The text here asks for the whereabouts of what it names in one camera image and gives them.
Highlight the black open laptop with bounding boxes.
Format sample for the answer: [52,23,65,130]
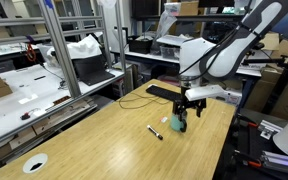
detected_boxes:
[71,54,116,87]

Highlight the aluminium extrusion shelf rack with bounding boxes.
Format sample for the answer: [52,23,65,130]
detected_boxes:
[0,0,132,152]

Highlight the cardboard box with red mark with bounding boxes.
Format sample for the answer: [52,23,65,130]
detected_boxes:
[259,31,280,52]

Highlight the white foam wrap sheet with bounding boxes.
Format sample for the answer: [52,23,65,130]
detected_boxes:
[37,33,103,68]

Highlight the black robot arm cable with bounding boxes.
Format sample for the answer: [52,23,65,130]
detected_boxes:
[178,0,256,78]

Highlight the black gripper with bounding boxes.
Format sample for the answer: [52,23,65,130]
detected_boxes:
[171,86,207,119]

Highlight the red looped cord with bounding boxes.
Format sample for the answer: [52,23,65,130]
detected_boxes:
[25,42,37,63]

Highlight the clear plastic bag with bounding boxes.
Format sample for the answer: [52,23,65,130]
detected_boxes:
[150,9,178,54]

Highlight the white box with dark print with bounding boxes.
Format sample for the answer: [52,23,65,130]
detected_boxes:
[213,87,243,107]

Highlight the small brown cardboard carton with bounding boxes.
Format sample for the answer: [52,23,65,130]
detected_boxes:
[178,0,200,16]

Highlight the orange black clamp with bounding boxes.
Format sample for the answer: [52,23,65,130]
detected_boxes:
[233,149,264,169]
[236,114,259,129]

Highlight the silver aluminium extrusion bar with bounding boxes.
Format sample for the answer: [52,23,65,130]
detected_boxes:
[260,150,288,177]

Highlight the brown perforated strip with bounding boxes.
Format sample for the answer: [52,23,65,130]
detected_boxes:
[52,95,72,105]

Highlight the thin black keyboard cable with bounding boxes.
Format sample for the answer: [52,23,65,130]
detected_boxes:
[118,91,170,110]

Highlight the black computer keyboard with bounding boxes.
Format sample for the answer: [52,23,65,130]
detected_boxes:
[145,84,187,104]

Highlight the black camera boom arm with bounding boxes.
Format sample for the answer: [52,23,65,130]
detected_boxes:
[242,49,288,67]

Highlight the white workbench with blue legs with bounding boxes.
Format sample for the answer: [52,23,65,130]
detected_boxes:
[110,49,263,111]

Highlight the white wrist camera block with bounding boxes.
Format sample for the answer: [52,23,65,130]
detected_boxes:
[184,84,226,102]

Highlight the black stereo camera bar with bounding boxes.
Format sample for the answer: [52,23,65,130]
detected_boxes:
[254,41,266,51]

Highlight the teal metal mug black handle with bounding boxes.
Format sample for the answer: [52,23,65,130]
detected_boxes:
[169,111,189,134]

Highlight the white flat tray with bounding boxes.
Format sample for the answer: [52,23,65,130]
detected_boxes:
[156,33,194,48]

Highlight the white paper label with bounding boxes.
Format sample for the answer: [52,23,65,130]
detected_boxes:
[18,93,39,105]

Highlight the stacked brown cardboard boxes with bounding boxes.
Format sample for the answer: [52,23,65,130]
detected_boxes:
[243,39,288,122]

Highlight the black slanted tripod pole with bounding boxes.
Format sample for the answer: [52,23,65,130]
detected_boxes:
[262,31,288,115]

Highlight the white round table grommet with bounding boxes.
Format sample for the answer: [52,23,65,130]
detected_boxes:
[22,152,49,174]

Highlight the silver aluminium bracket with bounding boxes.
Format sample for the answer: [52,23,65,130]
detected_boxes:
[257,119,283,140]

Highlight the black plastic bin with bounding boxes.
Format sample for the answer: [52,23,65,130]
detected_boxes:
[127,34,154,54]

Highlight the clear plastic container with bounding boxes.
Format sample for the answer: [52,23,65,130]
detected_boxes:
[159,44,182,62]

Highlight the black white-capped marker pen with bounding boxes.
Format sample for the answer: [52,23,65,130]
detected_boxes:
[146,124,164,141]

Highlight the small black red clip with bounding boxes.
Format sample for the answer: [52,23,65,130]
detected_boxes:
[19,111,32,121]

